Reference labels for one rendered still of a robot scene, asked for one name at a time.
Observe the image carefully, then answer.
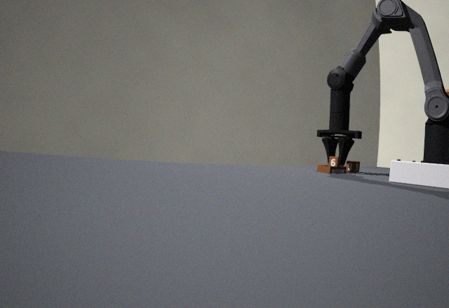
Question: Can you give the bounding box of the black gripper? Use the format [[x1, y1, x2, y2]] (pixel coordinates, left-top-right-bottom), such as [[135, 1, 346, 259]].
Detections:
[[317, 113, 362, 166]]

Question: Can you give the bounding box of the orange-brown digit cube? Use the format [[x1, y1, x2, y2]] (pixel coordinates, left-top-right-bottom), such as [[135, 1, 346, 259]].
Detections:
[[328, 156, 340, 166], [346, 161, 360, 173]]

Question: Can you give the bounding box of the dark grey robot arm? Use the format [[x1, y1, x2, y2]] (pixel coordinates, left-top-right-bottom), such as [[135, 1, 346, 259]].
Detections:
[[327, 0, 449, 165]]

